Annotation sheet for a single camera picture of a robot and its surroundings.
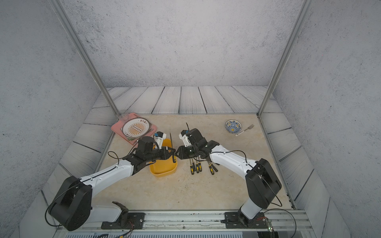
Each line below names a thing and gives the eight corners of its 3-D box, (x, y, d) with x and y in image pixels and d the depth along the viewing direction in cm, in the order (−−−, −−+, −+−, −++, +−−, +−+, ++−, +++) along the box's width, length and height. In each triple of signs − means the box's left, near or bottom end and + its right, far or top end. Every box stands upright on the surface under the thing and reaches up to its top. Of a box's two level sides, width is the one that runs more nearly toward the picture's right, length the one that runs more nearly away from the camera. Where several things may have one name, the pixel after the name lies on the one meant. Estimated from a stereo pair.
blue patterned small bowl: (225, 133, 111) (226, 130, 107) (224, 123, 117) (224, 119, 114) (241, 133, 110) (243, 129, 107) (239, 123, 117) (240, 119, 114)
